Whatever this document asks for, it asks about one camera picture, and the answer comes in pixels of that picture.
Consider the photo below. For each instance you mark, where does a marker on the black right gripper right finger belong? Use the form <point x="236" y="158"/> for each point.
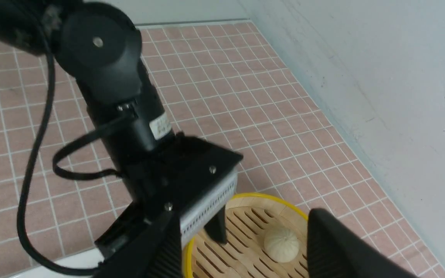
<point x="334" y="251"/>

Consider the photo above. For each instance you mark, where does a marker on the white steamed bun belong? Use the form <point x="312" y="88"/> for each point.
<point x="281" y="244"/>

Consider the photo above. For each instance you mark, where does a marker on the pink checkered tablecloth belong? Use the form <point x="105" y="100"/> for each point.
<point x="224" y="83"/>

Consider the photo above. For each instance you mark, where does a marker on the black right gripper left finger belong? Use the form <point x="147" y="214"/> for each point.
<point x="141" y="250"/>

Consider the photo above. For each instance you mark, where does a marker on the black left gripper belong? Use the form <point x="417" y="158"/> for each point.
<point x="173" y="177"/>

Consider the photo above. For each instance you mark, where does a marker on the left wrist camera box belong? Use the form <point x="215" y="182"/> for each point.
<point x="194" y="218"/>

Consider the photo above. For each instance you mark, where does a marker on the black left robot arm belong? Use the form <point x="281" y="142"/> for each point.
<point x="100" y="47"/>

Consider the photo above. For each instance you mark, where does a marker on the yellow-rimmed bamboo steamer basket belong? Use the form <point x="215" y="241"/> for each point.
<point x="249" y="216"/>

